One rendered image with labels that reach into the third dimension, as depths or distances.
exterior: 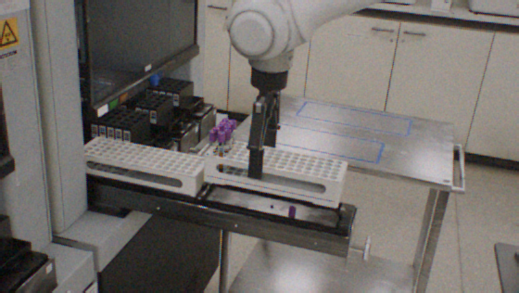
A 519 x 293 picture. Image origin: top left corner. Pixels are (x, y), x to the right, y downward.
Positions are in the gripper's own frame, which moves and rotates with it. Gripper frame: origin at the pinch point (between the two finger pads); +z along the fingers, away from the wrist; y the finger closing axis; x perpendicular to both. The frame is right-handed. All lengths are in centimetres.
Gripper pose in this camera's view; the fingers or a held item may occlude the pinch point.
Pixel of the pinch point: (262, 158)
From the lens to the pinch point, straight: 120.4
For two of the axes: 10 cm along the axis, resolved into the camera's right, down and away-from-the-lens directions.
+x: -9.6, -1.8, 2.2
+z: -0.7, 9.0, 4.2
